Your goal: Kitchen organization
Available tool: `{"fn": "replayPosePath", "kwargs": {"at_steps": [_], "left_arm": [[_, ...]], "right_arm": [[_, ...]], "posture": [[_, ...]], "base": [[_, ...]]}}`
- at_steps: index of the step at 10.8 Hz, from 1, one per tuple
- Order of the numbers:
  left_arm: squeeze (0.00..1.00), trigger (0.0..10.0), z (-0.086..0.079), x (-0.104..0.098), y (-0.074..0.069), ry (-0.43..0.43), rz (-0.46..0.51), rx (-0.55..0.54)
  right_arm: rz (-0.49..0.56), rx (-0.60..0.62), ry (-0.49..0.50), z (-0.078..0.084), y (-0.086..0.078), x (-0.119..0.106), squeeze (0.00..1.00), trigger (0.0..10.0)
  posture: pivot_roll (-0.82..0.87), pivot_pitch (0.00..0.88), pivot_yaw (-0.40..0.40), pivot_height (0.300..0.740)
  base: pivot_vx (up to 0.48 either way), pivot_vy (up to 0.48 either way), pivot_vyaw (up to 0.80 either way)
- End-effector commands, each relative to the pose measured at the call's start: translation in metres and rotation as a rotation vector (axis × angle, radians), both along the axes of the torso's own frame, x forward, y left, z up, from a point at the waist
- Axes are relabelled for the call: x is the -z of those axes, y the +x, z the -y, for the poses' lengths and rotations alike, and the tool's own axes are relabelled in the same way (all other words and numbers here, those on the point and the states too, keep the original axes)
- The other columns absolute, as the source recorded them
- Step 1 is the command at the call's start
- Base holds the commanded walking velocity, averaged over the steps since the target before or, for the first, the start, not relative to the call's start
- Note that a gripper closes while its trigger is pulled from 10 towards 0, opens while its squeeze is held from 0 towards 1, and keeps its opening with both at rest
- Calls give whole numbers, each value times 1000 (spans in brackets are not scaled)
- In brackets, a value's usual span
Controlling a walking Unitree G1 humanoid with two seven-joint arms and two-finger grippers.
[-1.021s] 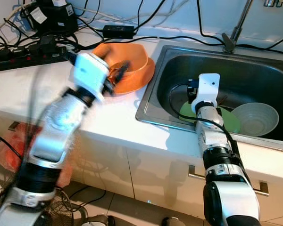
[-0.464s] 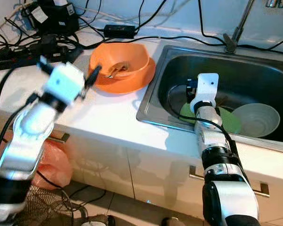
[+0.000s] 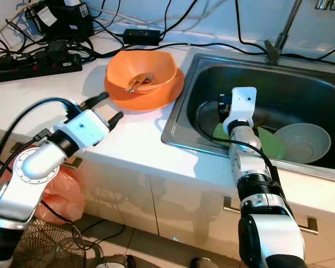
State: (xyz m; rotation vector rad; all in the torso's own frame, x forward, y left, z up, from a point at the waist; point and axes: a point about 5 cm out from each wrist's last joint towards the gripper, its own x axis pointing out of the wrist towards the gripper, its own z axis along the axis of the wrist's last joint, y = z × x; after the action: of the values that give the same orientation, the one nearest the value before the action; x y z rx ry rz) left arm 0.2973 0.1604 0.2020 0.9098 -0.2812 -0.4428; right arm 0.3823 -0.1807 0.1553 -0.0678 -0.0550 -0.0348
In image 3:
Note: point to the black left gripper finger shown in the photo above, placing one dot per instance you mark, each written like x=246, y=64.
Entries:
x=116, y=117
x=98, y=100

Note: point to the orange bowl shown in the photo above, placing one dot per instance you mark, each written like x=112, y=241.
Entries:
x=128, y=64

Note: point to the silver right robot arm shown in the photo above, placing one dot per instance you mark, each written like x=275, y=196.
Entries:
x=245, y=159

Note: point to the wooden chopstick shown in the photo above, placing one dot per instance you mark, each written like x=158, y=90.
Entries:
x=263, y=120

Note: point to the metal fork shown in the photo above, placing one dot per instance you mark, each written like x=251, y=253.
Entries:
x=144, y=80

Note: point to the black power strip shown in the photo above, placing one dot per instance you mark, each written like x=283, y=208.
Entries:
x=33, y=70

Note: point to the black plug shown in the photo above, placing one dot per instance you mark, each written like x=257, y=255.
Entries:
x=58, y=51

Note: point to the metal faucet pipe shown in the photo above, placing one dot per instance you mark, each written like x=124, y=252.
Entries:
x=273, y=53

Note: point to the stainless steel sink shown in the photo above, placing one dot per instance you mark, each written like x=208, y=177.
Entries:
x=296, y=92

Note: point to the small black adapter box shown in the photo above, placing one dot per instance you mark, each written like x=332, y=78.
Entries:
x=142, y=37

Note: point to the large black power adapter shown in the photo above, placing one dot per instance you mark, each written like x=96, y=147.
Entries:
x=72, y=22

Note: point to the grey ribbed bowl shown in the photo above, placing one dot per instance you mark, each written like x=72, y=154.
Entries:
x=304, y=142

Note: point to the red plastic bag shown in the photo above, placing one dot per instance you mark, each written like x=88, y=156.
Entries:
x=64, y=195

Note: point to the white plug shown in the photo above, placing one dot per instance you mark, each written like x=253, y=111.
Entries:
x=72, y=3

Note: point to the grey metal pot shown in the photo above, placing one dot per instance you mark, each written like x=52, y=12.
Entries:
x=114, y=262

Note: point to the chrome tap valve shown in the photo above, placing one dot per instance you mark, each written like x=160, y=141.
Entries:
x=329, y=4

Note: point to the black round floor object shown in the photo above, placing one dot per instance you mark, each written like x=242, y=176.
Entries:
x=205, y=263

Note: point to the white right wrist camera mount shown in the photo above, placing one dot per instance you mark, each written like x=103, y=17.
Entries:
x=243, y=103

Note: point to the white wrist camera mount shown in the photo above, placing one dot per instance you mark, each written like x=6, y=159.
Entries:
x=92, y=129
x=243, y=103

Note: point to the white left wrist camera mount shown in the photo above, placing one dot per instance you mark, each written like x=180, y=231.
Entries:
x=92, y=129

